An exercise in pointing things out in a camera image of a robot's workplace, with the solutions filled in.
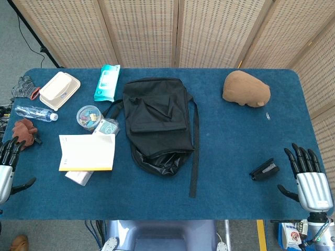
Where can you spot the teal wet wipes pack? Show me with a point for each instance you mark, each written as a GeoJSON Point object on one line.
{"type": "Point", "coordinates": [107, 83]}

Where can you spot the woven bamboo folding screen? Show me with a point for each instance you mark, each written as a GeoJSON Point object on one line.
{"type": "Point", "coordinates": [146, 31]}

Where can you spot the brown shoe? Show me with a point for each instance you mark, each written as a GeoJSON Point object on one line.
{"type": "Point", "coordinates": [19, 243]}

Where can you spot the blue carpet table cover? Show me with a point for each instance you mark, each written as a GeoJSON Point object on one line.
{"type": "Point", "coordinates": [230, 146]}

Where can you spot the pastel tissue packs bundle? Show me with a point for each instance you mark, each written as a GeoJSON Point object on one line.
{"type": "Point", "coordinates": [106, 128]}

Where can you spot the brown crumpled cloth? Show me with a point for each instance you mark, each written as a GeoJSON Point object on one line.
{"type": "Point", "coordinates": [23, 132]}

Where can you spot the white robot base foot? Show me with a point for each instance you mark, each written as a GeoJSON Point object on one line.
{"type": "Point", "coordinates": [222, 247]}
{"type": "Point", "coordinates": [110, 244]}

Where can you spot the grey striped knit glove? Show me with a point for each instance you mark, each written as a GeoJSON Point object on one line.
{"type": "Point", "coordinates": [23, 87]}

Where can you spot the beige plastic lunch box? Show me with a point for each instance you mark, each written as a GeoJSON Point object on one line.
{"type": "Point", "coordinates": [58, 90]}

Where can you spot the clear plastic water bottle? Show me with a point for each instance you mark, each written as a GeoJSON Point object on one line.
{"type": "Point", "coordinates": [34, 113]}

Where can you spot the brown plush capybara toy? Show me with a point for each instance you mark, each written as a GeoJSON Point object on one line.
{"type": "Point", "coordinates": [244, 89]}

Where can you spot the black fabric backpack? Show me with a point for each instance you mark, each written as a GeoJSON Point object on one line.
{"type": "Point", "coordinates": [157, 115]}

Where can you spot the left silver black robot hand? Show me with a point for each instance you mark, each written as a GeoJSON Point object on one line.
{"type": "Point", "coordinates": [6, 180]}

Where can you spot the yellow-edged white book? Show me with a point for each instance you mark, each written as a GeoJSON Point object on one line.
{"type": "Point", "coordinates": [86, 153]}

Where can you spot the black tripod leg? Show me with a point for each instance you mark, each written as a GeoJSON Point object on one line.
{"type": "Point", "coordinates": [34, 35]}

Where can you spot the clear jar of binder clips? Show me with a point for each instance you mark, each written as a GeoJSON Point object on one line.
{"type": "Point", "coordinates": [89, 116]}

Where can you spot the blue printed box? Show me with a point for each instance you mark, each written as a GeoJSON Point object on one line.
{"type": "Point", "coordinates": [291, 236]}

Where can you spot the blue-grey robot torso base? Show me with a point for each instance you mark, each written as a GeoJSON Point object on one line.
{"type": "Point", "coordinates": [159, 235]}

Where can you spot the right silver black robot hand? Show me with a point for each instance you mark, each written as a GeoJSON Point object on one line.
{"type": "Point", "coordinates": [314, 189]}

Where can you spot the black stapler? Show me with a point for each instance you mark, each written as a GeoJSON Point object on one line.
{"type": "Point", "coordinates": [263, 171]}

